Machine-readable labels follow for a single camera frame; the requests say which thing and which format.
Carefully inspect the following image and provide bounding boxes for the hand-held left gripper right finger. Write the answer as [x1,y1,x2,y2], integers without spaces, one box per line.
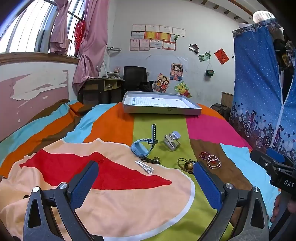
[193,161,270,241]

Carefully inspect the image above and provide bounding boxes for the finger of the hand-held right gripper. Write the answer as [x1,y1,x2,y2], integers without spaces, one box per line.
[250,150,271,174]
[266,148,287,164]

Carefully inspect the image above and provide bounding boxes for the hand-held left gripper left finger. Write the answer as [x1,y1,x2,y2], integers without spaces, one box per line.
[23,160,102,241]

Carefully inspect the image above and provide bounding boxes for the silver bangles with red string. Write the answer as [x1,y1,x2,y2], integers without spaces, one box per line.
[199,152,222,169]

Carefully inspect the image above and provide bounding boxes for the silver hair claw clip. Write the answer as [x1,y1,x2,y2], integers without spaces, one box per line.
[163,131,181,151]

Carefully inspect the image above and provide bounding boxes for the white twisted hair clip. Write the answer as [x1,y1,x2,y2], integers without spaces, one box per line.
[135,160,154,175]

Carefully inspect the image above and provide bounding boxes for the blue smartwatch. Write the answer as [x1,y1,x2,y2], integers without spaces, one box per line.
[131,124,159,158]

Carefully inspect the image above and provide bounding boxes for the grey cardboard tray box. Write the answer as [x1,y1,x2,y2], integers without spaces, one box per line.
[122,91,202,115]

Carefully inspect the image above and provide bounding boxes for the person's right hand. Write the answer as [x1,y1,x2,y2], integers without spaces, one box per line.
[270,193,293,224]

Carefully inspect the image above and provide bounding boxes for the dark suitcase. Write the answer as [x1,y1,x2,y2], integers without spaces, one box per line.
[210,103,232,121]

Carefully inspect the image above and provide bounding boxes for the colourful patchwork blanket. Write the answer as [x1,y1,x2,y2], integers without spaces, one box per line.
[0,98,281,241]

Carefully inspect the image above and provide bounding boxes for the blue printed fabric wardrobe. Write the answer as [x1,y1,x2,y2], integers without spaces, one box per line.
[229,20,296,163]

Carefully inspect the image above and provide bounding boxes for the dark wooden desk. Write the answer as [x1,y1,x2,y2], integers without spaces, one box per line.
[77,77,125,105]

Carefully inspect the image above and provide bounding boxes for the small green hanging bag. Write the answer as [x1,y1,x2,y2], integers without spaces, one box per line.
[206,61,215,77]

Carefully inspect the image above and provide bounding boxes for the white desk lamp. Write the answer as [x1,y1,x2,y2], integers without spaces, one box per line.
[97,61,110,78]

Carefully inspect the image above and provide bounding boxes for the black office chair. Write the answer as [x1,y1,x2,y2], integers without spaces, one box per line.
[122,66,158,93]

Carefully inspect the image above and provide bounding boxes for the large pink curtain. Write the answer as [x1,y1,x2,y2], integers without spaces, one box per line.
[72,0,109,93]

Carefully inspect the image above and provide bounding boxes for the white object on wardrobe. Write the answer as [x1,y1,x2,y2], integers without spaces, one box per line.
[253,10,275,23]

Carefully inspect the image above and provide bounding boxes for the red hanging ornament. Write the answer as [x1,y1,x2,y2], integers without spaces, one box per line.
[74,20,86,50]

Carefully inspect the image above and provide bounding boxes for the small pink hanging cloth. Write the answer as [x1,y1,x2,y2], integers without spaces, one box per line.
[49,0,71,55]

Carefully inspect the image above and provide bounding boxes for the barred window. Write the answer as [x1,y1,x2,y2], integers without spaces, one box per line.
[0,0,86,57]

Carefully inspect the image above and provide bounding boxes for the yellow cartoon wall cutout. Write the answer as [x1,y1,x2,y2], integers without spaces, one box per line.
[174,81,192,98]

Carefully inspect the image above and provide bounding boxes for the cartoon family wall cutout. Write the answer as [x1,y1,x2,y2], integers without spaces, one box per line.
[153,74,170,93]

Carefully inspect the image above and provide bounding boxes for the red wall card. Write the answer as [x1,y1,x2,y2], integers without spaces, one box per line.
[214,48,229,65]

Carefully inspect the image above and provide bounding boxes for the cartoon character wall poster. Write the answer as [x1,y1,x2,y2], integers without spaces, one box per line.
[170,63,184,81]

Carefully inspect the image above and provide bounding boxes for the green wall cards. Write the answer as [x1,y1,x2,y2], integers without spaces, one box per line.
[198,51,211,62]

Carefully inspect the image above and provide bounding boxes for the group of wall certificates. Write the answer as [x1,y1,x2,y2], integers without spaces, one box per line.
[129,24,186,51]

